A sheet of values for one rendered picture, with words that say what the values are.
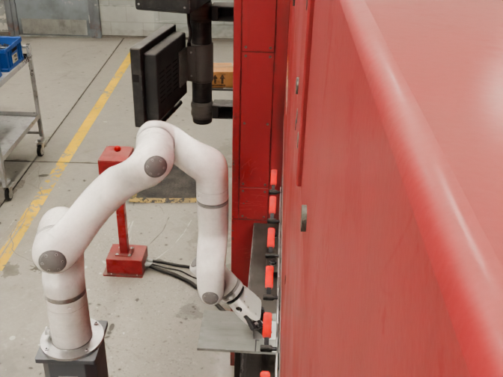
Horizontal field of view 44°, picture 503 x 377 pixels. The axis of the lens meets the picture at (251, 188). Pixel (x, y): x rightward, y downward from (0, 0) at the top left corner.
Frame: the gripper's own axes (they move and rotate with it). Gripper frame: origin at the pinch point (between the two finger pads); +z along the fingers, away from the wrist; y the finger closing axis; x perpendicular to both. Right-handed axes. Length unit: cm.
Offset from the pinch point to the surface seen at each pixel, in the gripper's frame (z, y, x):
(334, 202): -92, -137, -82
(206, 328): -10.4, -0.4, 15.7
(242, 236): 9, 84, 24
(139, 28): -60, 702, 204
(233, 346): -4.4, -8.1, 8.7
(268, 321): -20.7, -31.0, -18.9
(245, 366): 7.6, -3.3, 14.0
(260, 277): 9.4, 44.5, 11.9
